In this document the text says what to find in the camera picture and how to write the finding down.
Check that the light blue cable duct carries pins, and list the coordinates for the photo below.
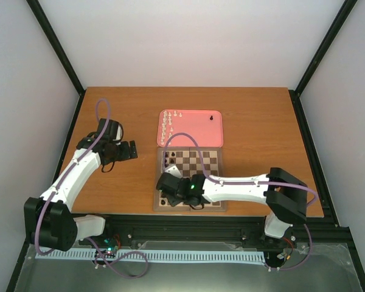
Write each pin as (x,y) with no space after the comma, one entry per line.
(162,256)

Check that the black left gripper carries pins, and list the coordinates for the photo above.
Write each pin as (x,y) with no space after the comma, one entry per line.
(126,154)

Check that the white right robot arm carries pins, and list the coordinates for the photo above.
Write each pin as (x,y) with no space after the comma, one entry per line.
(283,193)

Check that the wooden chessboard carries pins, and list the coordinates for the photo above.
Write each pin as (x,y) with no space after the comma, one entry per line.
(190,162)

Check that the pink plastic tray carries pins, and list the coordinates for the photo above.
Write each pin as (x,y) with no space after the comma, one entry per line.
(196,123)

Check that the black aluminium frame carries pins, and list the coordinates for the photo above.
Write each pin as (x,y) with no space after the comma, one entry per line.
(328,226)

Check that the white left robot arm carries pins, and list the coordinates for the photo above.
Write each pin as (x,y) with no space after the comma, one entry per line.
(49,223)

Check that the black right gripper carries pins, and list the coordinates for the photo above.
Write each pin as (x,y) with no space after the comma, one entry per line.
(173,201)

